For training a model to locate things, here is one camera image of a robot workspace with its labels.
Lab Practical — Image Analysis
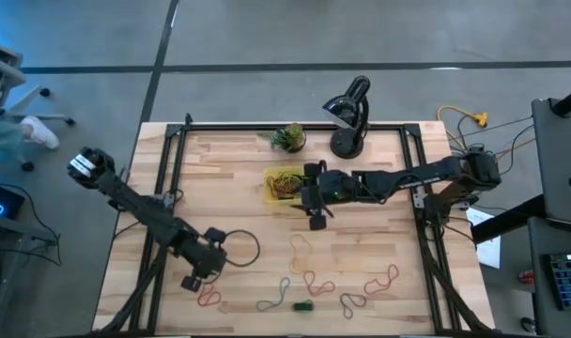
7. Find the black pole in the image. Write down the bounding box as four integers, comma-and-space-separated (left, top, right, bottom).
549, 83, 571, 119

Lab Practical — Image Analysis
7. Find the grey side table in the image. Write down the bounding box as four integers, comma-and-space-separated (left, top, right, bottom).
0, 213, 62, 267

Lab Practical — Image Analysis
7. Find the dark brown rubber band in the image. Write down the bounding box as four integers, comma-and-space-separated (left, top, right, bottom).
339, 292, 368, 320

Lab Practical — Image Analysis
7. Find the long red rubber band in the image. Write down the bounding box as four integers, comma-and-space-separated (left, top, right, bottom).
267, 171, 303, 199

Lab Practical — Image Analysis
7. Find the yellow cable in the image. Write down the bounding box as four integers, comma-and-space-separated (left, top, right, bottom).
436, 104, 490, 163

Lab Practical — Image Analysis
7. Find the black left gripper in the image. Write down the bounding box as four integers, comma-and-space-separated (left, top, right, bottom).
179, 227, 228, 294

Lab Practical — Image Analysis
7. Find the black desk lamp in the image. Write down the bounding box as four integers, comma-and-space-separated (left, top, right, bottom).
321, 74, 372, 161

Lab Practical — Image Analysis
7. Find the grey cabinet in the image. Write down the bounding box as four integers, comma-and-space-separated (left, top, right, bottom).
531, 97, 571, 227

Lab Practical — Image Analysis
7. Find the black device with blue light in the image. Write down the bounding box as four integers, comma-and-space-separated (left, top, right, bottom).
0, 179, 26, 220

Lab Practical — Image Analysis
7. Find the yellow translucent plastic bin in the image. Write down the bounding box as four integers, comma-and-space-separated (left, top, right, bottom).
262, 164, 307, 207

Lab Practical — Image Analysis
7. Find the small potted succulent plant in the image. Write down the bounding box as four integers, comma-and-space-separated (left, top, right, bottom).
258, 122, 308, 154

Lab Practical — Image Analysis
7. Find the person's leg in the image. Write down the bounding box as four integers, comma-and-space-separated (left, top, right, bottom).
0, 116, 33, 165

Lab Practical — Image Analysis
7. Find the white paper sheet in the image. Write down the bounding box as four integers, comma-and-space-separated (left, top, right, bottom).
465, 206, 502, 270

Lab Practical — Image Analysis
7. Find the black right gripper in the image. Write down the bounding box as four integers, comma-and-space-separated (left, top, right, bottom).
289, 160, 359, 232

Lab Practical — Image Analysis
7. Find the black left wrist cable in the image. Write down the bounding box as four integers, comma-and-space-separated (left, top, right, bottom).
222, 228, 262, 269

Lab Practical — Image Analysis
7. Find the person's white shoe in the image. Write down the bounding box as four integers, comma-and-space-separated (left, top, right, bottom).
19, 115, 61, 151

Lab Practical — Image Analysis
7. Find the orange red rubber band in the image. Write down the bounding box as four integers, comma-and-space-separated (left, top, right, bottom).
363, 263, 401, 297

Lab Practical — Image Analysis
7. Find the grey office chair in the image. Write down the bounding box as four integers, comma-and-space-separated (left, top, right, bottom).
0, 30, 76, 173

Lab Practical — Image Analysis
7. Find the backlit keyboard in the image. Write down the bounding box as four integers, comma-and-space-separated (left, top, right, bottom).
548, 253, 571, 312

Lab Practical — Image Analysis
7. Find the black beam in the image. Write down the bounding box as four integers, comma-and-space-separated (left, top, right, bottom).
470, 193, 548, 246

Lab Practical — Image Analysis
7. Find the black diagonal rig strut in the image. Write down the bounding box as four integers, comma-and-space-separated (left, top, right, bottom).
419, 243, 492, 335
95, 243, 174, 335

